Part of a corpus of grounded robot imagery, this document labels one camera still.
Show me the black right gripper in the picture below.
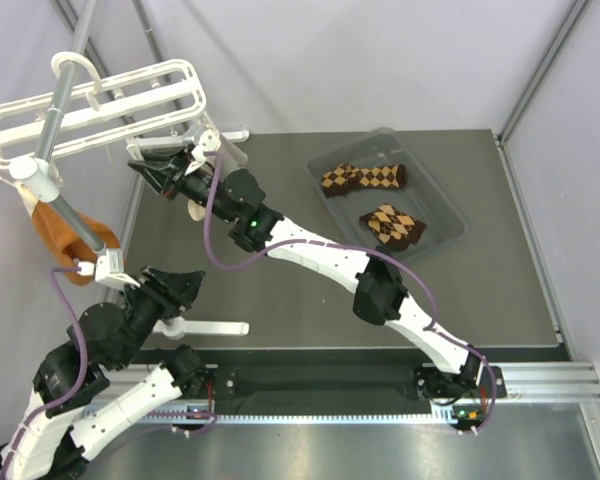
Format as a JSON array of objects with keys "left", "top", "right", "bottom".
[{"left": 129, "top": 149, "right": 237, "bottom": 227}]

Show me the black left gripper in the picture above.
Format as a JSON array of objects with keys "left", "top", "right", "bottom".
[{"left": 115, "top": 264, "right": 208, "bottom": 369}]

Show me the cream white ribbed sock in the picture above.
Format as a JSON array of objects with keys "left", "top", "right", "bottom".
[{"left": 187, "top": 200, "right": 206, "bottom": 222}]

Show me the white plastic clip hanger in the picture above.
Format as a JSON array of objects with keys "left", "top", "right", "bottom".
[{"left": 0, "top": 52, "right": 248, "bottom": 171}]

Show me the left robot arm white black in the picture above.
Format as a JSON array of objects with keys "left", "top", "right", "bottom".
[{"left": 0, "top": 267, "right": 209, "bottom": 479}]

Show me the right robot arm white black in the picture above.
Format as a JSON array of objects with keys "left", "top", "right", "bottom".
[{"left": 128, "top": 152, "right": 498, "bottom": 398}]

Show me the white stand base foot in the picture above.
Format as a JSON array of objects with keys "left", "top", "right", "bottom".
[{"left": 152, "top": 316, "right": 250, "bottom": 340}]

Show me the orange sock with cream cuff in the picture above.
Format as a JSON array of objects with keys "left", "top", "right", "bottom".
[{"left": 16, "top": 184, "right": 120, "bottom": 287}]

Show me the white pole joint connector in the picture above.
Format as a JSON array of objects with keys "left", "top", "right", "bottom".
[{"left": 8, "top": 156, "right": 62, "bottom": 203}]

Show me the grey metal stand pole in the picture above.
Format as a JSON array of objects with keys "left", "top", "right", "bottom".
[{"left": 37, "top": 0, "right": 181, "bottom": 331}]

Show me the brown orange argyle sock flat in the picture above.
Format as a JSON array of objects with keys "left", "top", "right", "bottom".
[{"left": 320, "top": 163, "right": 408, "bottom": 198}]

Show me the brown orange argyle sock crumpled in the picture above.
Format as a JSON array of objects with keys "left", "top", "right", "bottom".
[{"left": 359, "top": 204, "right": 427, "bottom": 251}]

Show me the clear plastic bin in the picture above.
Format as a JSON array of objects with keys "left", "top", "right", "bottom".
[{"left": 307, "top": 128, "right": 469, "bottom": 263}]

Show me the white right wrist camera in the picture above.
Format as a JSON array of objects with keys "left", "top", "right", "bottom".
[{"left": 183, "top": 123, "right": 221, "bottom": 164}]

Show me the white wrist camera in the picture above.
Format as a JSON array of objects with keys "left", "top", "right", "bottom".
[
  {"left": 183, "top": 123, "right": 221, "bottom": 164},
  {"left": 77, "top": 248, "right": 140, "bottom": 291}
]

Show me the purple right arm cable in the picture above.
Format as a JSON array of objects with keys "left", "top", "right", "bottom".
[{"left": 202, "top": 149, "right": 501, "bottom": 436}]

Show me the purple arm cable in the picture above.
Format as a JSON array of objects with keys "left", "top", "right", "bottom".
[
  {"left": 202, "top": 149, "right": 501, "bottom": 436},
  {"left": 0, "top": 264, "right": 219, "bottom": 476}
]

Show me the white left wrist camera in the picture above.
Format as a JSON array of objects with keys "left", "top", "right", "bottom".
[{"left": 77, "top": 248, "right": 140, "bottom": 291}]

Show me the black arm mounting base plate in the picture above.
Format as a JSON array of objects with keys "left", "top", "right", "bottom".
[{"left": 210, "top": 364, "right": 491, "bottom": 416}]

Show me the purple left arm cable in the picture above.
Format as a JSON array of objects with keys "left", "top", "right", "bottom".
[{"left": 0, "top": 264, "right": 219, "bottom": 476}]

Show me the aluminium frame rail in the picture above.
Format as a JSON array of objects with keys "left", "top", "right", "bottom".
[{"left": 79, "top": 362, "right": 600, "bottom": 426}]

